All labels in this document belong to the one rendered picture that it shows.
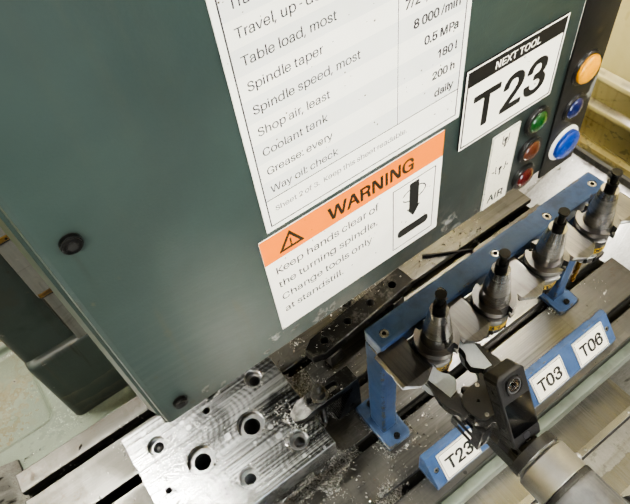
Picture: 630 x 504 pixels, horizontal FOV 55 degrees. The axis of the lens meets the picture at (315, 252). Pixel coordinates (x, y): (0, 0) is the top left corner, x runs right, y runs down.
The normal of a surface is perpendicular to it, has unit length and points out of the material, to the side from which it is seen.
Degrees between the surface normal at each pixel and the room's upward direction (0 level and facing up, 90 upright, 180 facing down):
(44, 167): 90
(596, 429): 7
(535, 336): 0
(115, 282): 90
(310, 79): 90
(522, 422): 59
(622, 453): 8
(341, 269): 90
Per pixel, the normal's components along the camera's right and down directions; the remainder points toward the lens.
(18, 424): -0.10, -0.60
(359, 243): 0.58, 0.61
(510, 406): 0.44, 0.22
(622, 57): -0.81, 0.52
